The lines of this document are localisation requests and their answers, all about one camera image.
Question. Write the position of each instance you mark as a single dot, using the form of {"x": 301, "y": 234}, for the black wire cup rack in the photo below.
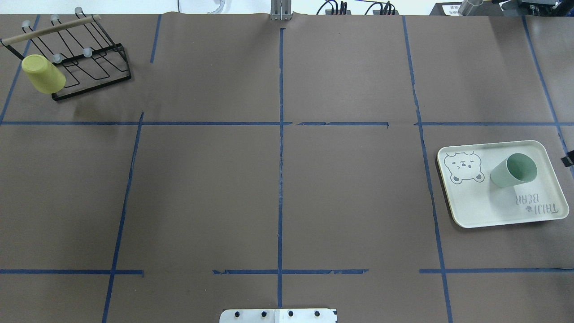
{"x": 80, "y": 48}

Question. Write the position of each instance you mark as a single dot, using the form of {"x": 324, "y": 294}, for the metal base plate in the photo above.
{"x": 296, "y": 315}

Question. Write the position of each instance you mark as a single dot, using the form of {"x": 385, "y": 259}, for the metal cup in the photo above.
{"x": 469, "y": 7}

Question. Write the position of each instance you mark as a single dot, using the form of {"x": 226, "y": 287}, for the aluminium frame post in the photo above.
{"x": 280, "y": 10}

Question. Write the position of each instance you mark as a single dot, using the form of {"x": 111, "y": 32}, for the yellow cup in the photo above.
{"x": 45, "y": 77}

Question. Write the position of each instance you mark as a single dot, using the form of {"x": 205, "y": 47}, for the cream bear tray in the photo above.
{"x": 475, "y": 201}

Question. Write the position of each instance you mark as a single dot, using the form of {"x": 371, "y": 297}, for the pale green cup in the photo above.
{"x": 515, "y": 170}

